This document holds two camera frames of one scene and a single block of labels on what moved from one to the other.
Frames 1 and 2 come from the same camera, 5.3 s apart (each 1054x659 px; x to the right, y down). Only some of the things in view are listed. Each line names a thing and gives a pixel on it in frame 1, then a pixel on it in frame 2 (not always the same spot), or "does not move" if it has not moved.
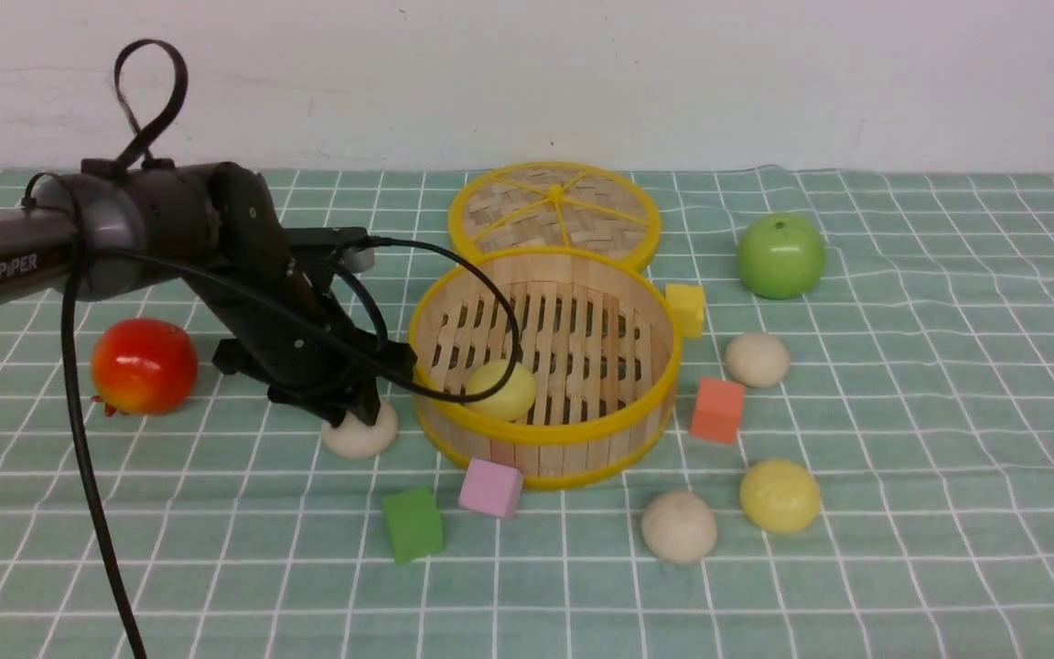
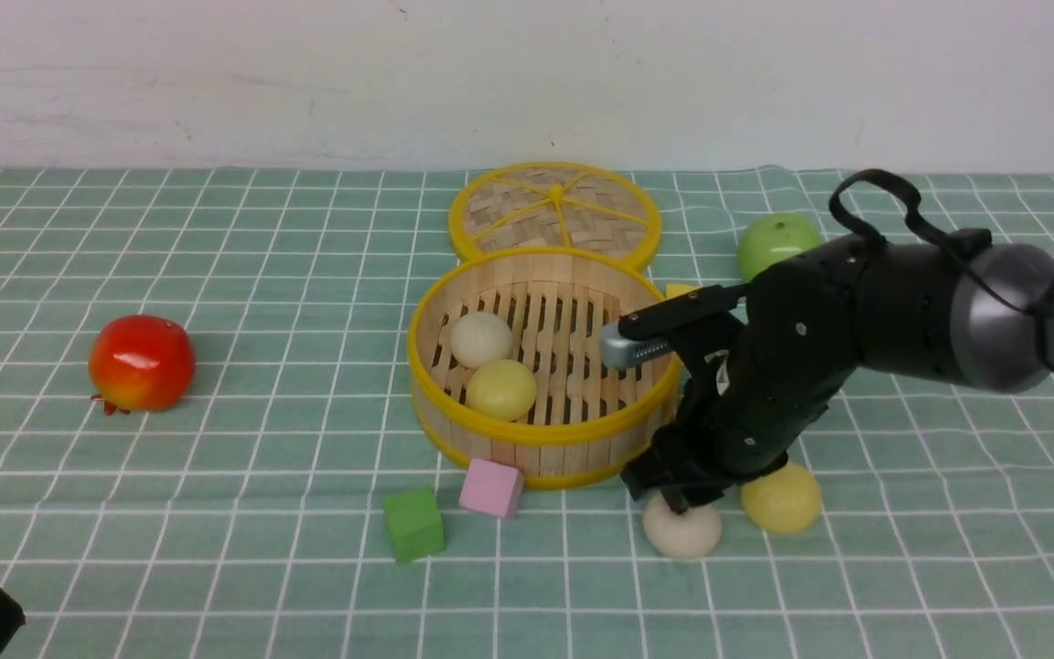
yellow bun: x=513 y=400 does not move
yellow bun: x=780 y=496 does not move
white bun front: x=679 y=527 does not move
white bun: x=355 y=438 -> x=478 y=338
